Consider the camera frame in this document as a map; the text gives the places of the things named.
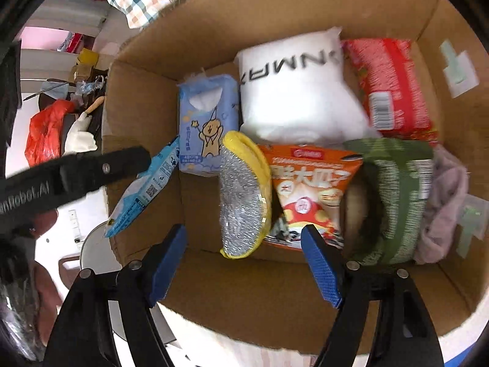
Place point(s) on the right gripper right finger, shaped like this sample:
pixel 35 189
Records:
pixel 404 331

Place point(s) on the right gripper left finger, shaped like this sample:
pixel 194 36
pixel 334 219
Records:
pixel 83 335

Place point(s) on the green snack bag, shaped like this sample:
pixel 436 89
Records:
pixel 398 176

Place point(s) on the orange snack bag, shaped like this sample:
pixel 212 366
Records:
pixel 310 183

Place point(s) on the light blue snack packet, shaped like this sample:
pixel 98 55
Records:
pixel 144 189

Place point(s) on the lilac knitted cloth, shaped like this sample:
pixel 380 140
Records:
pixel 448 191

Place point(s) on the yellow steel scrubber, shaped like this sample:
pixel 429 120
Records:
pixel 245 196

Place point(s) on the white sock pack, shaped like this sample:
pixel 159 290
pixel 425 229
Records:
pixel 293 91

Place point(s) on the blue tissue pack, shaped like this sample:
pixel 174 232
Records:
pixel 209 108

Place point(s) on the red snack bag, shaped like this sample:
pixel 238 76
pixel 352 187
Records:
pixel 391 93

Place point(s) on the red plastic bag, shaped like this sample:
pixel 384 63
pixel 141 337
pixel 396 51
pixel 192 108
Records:
pixel 44 137

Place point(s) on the white cloth glove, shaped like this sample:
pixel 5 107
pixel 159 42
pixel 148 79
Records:
pixel 79 139

